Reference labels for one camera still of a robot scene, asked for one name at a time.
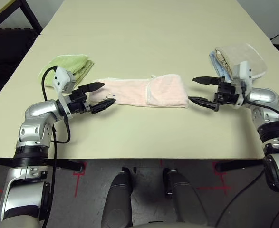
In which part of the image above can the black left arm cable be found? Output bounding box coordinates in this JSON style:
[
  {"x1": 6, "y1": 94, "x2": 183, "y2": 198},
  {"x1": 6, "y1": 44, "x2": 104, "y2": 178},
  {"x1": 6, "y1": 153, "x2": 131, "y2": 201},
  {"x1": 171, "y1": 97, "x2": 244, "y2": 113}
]
[{"x1": 41, "y1": 66, "x2": 71, "y2": 228}]

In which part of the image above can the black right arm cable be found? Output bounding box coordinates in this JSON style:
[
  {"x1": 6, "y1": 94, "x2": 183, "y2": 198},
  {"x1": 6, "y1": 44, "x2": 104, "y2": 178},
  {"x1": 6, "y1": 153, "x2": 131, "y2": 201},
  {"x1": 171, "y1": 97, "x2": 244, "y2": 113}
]
[{"x1": 215, "y1": 85, "x2": 279, "y2": 226}]

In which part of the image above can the grey robot torso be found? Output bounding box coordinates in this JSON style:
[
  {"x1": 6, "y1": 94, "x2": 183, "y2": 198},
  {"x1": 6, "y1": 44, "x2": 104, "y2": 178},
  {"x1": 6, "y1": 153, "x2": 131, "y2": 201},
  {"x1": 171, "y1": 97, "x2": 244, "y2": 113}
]
[{"x1": 129, "y1": 222, "x2": 211, "y2": 228}]

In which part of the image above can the black foam floor mat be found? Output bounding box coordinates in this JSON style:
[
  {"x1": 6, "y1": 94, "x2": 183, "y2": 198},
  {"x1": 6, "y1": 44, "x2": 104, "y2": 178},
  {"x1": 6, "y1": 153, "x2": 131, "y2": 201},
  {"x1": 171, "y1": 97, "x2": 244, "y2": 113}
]
[{"x1": 0, "y1": 28, "x2": 38, "y2": 100}]

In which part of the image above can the pink towel with embroidered print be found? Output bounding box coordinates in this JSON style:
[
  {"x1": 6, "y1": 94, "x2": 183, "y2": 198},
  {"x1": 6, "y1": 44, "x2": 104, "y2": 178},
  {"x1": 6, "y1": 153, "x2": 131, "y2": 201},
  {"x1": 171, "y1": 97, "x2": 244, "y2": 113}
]
[{"x1": 89, "y1": 74, "x2": 190, "y2": 109}]

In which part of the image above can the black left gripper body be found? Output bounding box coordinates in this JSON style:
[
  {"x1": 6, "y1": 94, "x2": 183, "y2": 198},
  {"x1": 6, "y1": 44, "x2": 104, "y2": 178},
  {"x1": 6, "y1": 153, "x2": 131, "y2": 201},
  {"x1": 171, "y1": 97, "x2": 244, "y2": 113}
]
[{"x1": 67, "y1": 91, "x2": 92, "y2": 114}]

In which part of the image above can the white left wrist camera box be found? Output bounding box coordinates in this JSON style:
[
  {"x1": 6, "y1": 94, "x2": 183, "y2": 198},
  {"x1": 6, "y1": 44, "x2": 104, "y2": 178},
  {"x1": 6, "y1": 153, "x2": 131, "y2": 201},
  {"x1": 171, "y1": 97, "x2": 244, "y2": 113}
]
[{"x1": 52, "y1": 67, "x2": 77, "y2": 119}]

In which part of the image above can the grey robot left leg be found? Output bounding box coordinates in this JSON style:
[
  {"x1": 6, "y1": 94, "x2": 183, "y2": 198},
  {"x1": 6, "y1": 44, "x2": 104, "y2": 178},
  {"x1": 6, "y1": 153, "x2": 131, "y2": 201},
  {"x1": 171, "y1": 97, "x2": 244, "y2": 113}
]
[{"x1": 100, "y1": 172, "x2": 133, "y2": 228}]

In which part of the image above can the green folded towel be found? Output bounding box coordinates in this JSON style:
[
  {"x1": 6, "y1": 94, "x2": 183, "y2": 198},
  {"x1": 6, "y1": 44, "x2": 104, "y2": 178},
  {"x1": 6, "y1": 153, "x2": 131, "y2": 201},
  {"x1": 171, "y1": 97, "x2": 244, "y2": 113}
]
[{"x1": 37, "y1": 54, "x2": 94, "y2": 87}]

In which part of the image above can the grey robot leg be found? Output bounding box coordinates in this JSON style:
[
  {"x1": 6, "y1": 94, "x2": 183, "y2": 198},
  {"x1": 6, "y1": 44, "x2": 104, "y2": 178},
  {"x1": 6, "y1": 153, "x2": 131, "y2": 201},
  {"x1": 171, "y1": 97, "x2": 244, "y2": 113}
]
[
  {"x1": 162, "y1": 168, "x2": 209, "y2": 226},
  {"x1": 100, "y1": 172, "x2": 133, "y2": 228}
]

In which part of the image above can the light blue folded towel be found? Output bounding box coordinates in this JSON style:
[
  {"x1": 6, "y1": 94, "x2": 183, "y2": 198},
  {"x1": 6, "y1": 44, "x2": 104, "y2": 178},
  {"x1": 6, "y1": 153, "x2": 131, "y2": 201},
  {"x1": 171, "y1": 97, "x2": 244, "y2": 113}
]
[{"x1": 209, "y1": 51, "x2": 232, "y2": 81}]

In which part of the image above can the grey robot right leg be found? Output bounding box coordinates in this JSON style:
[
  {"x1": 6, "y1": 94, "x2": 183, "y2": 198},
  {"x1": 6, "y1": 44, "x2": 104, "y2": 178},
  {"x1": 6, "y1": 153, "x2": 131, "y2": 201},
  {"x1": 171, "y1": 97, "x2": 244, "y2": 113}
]
[{"x1": 162, "y1": 168, "x2": 209, "y2": 226}]

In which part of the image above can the beige folded towel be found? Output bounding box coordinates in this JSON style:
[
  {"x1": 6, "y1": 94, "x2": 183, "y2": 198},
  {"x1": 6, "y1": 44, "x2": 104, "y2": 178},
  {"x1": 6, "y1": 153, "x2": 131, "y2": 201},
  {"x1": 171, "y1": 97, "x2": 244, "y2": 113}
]
[{"x1": 214, "y1": 42, "x2": 268, "y2": 80}]

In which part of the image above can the black framed side table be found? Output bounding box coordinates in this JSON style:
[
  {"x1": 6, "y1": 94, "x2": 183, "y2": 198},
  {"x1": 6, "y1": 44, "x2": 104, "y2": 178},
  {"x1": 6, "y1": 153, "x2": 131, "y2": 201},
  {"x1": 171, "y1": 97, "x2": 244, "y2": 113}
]
[{"x1": 0, "y1": 0, "x2": 44, "y2": 36}]

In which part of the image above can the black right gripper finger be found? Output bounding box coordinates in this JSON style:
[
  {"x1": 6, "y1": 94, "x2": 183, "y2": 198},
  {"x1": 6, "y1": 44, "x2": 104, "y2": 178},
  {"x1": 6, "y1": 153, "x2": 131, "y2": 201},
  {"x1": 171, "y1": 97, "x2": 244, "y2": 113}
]
[
  {"x1": 188, "y1": 96, "x2": 220, "y2": 112},
  {"x1": 192, "y1": 76, "x2": 225, "y2": 85}
]

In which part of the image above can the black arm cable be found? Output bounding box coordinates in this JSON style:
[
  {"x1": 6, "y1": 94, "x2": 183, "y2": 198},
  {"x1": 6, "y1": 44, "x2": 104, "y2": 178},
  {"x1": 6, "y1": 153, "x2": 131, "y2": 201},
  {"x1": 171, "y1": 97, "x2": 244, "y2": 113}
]
[
  {"x1": 215, "y1": 85, "x2": 279, "y2": 226},
  {"x1": 41, "y1": 66, "x2": 71, "y2": 228}
]

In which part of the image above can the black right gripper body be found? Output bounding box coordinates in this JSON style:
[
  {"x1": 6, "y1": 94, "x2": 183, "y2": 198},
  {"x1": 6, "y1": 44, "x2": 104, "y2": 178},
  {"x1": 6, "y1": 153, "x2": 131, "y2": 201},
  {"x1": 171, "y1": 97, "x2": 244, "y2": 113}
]
[{"x1": 214, "y1": 76, "x2": 240, "y2": 111}]

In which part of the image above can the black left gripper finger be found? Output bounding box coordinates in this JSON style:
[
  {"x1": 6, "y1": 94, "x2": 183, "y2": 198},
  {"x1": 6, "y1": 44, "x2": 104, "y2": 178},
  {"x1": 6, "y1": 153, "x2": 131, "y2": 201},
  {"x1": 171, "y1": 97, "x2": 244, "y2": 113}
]
[
  {"x1": 77, "y1": 82, "x2": 105, "y2": 94},
  {"x1": 91, "y1": 99, "x2": 116, "y2": 114}
]

